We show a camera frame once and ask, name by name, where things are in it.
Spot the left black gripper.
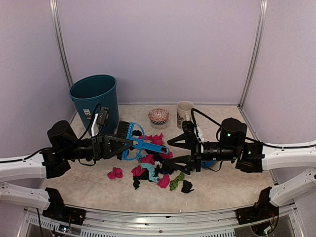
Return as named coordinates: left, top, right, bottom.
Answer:
left=63, top=133, right=133, bottom=160

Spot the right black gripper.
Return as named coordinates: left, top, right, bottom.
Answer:
left=165, top=133, right=239, bottom=175

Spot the blue hand brush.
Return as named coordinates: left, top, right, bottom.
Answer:
left=116, top=121, right=170, bottom=160

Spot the blue plastic dustpan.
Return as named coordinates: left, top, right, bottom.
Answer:
left=201, top=160, right=217, bottom=169

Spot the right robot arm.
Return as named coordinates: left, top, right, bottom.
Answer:
left=167, top=109, right=316, bottom=219

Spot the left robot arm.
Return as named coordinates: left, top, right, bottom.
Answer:
left=0, top=120, right=133, bottom=220

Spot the pile of coloured paper scraps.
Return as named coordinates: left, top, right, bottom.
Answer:
left=112, top=130, right=180, bottom=190

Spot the isolated pink paper scrap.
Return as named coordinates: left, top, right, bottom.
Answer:
left=107, top=167, right=123, bottom=180

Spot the isolated black paper scrap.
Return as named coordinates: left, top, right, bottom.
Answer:
left=181, top=180, right=194, bottom=194

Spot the green paper scrap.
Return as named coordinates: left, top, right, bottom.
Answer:
left=169, top=172, right=185, bottom=191

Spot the cream ceramic mug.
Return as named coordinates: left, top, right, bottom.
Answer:
left=176, top=101, right=194, bottom=129

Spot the patterned red ceramic bowl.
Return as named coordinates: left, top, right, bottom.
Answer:
left=148, top=108, right=170, bottom=125

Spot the teal plastic waste bin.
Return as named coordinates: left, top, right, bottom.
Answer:
left=70, top=75, right=119, bottom=134

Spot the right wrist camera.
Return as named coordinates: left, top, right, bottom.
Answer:
left=182, top=113, right=204, bottom=144

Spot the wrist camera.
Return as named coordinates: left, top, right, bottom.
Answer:
left=182, top=113, right=204, bottom=144
left=90, top=107, right=110, bottom=137

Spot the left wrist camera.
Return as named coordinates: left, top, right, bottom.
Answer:
left=90, top=107, right=110, bottom=137

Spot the front aluminium rail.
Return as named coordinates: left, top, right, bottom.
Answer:
left=18, top=206, right=303, bottom=237

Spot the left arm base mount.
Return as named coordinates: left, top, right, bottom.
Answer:
left=42, top=188, right=86, bottom=226

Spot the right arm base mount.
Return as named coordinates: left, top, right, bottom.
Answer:
left=236, top=187, right=279, bottom=225

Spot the right aluminium frame post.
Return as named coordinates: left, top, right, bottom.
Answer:
left=238, top=0, right=268, bottom=110

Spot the aluminium frame post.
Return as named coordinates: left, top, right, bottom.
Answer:
left=238, top=0, right=268, bottom=110
left=49, top=0, right=74, bottom=88

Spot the left aluminium frame post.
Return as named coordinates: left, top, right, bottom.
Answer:
left=49, top=0, right=74, bottom=88

